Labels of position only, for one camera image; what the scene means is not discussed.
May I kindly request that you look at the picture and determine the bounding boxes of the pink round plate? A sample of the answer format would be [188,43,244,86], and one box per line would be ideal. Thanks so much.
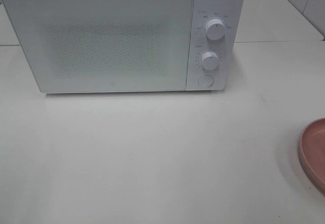
[299,118,324,194]

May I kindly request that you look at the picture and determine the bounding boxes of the white microwave oven body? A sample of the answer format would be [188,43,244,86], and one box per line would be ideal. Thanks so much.
[5,0,245,94]

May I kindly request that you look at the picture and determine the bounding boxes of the white microwave door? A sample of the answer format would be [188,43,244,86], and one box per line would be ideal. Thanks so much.
[3,0,192,93]

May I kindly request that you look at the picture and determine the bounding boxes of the white upper power knob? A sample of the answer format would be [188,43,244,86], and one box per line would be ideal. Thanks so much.
[204,17,226,41]

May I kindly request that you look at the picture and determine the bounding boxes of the round white door release button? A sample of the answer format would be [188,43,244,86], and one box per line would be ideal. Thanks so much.
[198,75,214,87]

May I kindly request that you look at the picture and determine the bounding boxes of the white lower timer knob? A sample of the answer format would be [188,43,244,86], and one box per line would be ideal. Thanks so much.
[201,51,220,71]

